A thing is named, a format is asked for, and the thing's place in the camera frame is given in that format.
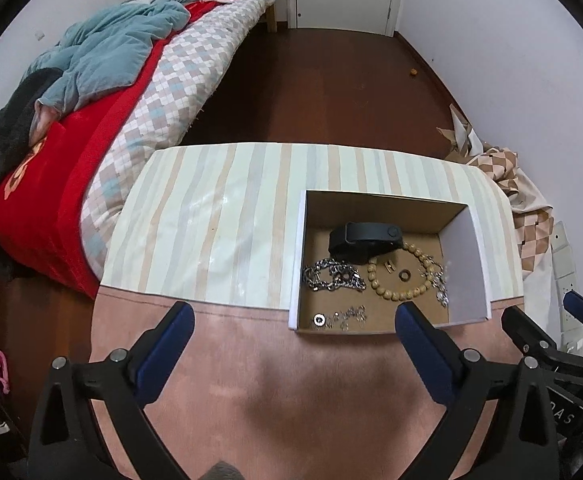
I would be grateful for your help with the beige checkered cloth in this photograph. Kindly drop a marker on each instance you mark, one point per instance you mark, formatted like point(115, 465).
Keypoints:
point(531, 230)

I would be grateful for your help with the wooden bed leg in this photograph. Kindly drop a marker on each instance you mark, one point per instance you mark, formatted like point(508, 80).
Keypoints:
point(271, 17)

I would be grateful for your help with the checkered quilt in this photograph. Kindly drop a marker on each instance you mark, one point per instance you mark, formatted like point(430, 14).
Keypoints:
point(171, 85)

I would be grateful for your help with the teal padded quilt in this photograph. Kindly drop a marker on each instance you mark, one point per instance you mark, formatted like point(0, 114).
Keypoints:
point(106, 45)

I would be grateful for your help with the small silver earring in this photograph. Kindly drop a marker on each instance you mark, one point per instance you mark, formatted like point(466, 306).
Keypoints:
point(389, 266)

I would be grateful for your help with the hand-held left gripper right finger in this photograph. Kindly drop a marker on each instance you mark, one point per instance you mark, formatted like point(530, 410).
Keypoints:
point(426, 355)

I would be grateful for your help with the grey fuzzy cloth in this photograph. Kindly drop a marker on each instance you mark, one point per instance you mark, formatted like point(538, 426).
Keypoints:
point(221, 472)

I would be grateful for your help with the cardboard box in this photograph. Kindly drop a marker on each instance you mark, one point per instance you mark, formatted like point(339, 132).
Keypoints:
point(464, 280)

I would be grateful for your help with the black smart band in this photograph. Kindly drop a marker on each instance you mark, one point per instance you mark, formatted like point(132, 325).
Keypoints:
point(366, 232)

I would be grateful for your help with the white plastic bag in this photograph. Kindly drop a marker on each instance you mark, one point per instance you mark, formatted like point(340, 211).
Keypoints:
point(539, 290)

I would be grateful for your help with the pink striped tablecloth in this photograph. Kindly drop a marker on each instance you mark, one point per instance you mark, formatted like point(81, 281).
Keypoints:
point(246, 360)

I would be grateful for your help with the pink garment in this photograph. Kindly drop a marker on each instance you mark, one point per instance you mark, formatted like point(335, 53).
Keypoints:
point(39, 120)

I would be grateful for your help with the red blanket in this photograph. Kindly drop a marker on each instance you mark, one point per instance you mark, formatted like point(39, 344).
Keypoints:
point(56, 185)

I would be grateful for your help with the dark grey blanket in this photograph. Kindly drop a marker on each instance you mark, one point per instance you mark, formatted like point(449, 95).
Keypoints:
point(1, 135)

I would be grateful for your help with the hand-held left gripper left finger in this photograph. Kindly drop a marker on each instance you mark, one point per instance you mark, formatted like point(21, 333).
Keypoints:
point(166, 355)

